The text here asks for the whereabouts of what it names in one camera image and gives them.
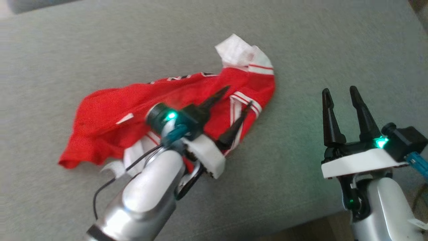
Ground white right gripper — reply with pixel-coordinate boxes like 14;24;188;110
321;86;409;180

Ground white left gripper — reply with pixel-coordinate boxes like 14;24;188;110
183;86;252;180

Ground red numbered basketball jersey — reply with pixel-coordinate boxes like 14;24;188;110
58;33;276;178

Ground large grey sofa seat cushion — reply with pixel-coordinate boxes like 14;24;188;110
0;0;428;241

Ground white paper tag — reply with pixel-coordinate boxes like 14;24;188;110
409;218;428;231

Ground middle grey sofa seat cushion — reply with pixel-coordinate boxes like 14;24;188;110
7;0;81;14

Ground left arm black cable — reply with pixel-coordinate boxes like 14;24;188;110
93;144;164;220

